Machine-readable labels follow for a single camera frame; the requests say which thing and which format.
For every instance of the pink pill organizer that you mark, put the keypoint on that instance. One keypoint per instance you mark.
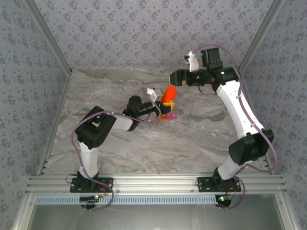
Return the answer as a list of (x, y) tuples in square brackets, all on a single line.
[(173, 116)]

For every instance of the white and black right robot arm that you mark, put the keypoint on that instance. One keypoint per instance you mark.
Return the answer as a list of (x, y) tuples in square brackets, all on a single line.
[(237, 107)]

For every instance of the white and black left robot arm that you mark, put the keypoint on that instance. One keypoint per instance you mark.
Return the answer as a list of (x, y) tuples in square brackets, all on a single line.
[(122, 122)]

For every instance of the small circuit board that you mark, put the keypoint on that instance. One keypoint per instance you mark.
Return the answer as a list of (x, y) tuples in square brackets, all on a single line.
[(223, 200), (90, 198)]

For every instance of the grey metal panel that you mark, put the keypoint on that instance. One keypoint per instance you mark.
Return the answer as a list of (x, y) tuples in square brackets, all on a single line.
[(153, 218)]

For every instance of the aluminium frame post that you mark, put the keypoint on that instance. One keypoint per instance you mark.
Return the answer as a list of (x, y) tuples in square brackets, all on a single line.
[(49, 36), (259, 36)]

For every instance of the aluminium frame rail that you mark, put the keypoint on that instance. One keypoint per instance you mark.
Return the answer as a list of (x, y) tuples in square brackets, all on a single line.
[(153, 183)]

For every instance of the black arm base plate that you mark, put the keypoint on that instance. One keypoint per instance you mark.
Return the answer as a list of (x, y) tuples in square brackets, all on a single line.
[(205, 184), (105, 185)]

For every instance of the aluminium frame leg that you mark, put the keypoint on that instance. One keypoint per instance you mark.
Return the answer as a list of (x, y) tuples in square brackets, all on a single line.
[(286, 213), (24, 213)]

